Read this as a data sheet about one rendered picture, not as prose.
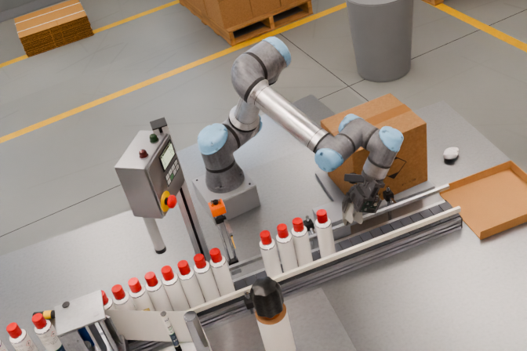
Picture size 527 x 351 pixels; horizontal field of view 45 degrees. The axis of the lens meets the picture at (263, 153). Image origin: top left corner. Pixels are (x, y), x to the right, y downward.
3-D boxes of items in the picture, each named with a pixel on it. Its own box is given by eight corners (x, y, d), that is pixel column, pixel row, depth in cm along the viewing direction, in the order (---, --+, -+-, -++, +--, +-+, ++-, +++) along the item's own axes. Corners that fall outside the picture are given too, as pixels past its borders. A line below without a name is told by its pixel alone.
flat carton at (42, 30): (27, 58, 584) (18, 38, 571) (21, 37, 624) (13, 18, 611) (95, 34, 598) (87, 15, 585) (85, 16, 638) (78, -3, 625)
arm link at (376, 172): (363, 154, 196) (384, 157, 200) (357, 166, 198) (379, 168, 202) (374, 168, 190) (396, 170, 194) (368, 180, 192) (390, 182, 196)
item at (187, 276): (192, 314, 204) (176, 272, 192) (188, 302, 208) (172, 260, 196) (207, 309, 205) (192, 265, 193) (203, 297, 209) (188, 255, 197)
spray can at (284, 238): (286, 278, 209) (276, 234, 197) (281, 267, 213) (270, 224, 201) (301, 273, 210) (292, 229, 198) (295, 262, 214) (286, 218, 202)
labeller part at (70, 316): (57, 337, 174) (56, 334, 173) (55, 308, 182) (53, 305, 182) (106, 319, 176) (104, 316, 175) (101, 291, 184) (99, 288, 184)
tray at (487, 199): (480, 240, 214) (481, 231, 212) (439, 194, 235) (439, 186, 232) (557, 209, 219) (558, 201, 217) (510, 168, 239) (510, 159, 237)
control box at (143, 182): (133, 217, 184) (113, 167, 173) (157, 179, 197) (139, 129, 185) (165, 219, 181) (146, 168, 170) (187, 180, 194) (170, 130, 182)
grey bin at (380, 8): (375, 93, 441) (368, 12, 404) (340, 67, 476) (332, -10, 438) (429, 69, 453) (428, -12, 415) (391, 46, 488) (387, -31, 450)
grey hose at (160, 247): (156, 255, 200) (137, 207, 188) (154, 247, 203) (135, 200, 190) (167, 251, 201) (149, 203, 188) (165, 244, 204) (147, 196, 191)
